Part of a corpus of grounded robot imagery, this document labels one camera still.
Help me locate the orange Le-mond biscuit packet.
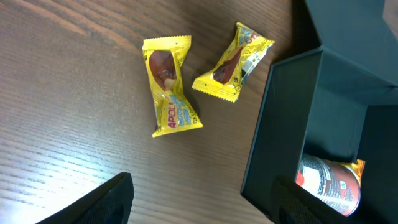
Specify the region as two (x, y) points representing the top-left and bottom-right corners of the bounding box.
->
(340, 159), (366, 185)

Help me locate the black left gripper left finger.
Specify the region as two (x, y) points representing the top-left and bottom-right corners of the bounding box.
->
(39, 172), (134, 224)

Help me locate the yellow snack packet with chocolate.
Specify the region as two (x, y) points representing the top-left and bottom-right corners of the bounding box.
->
(142, 35), (203, 137)

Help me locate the red Pringles can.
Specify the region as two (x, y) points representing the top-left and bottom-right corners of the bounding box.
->
(295, 154), (361, 217)

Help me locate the dark green gift box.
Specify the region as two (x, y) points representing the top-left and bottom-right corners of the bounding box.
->
(241, 0), (397, 223)

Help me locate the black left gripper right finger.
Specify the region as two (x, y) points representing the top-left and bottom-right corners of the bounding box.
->
(271, 176), (357, 224)

